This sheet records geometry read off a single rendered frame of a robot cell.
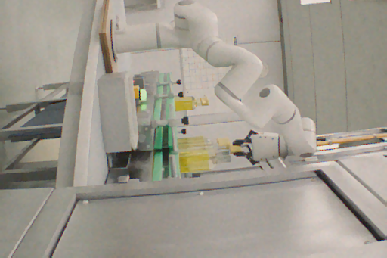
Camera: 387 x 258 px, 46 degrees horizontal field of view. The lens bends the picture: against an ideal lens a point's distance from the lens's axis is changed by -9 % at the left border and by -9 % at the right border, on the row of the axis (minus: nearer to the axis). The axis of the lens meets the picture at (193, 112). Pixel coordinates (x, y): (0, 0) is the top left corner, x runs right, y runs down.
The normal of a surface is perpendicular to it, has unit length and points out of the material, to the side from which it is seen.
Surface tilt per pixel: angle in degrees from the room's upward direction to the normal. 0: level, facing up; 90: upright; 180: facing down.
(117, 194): 90
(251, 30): 90
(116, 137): 90
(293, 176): 90
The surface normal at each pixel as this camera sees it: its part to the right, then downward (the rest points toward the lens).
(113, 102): 0.05, 0.18
